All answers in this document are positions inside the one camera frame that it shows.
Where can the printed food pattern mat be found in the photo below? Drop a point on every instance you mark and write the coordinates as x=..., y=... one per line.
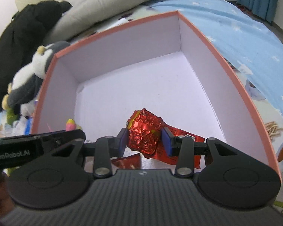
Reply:
x=261, y=98

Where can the pink cardboard box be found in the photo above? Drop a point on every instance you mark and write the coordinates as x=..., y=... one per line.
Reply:
x=155, y=87

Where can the blue snack packet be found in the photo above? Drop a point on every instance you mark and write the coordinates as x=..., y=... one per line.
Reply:
x=30, y=117

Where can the pink feather keychain toy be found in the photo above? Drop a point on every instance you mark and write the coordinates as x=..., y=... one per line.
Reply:
x=70, y=125

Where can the black jacket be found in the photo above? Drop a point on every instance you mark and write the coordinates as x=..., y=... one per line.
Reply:
x=21, y=38

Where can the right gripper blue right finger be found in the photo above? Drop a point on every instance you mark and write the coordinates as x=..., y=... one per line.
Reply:
x=170, y=143

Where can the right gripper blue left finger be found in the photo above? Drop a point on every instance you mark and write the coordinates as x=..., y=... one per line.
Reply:
x=122, y=141

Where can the light blue bedsheet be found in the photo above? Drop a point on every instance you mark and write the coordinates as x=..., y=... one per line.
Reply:
x=249, y=45

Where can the dark red snack packet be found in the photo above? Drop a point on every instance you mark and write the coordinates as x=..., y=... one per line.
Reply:
x=130, y=162

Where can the red foil candy wrapper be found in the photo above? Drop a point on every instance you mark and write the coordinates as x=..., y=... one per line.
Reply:
x=145, y=136

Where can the green fabric massage stick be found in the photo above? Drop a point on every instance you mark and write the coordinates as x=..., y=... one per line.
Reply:
x=11, y=116

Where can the white lotion tube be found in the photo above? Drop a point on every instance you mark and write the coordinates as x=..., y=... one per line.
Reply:
x=122, y=21

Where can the grey penguin plush toy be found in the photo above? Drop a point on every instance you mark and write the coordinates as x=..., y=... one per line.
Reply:
x=23, y=91

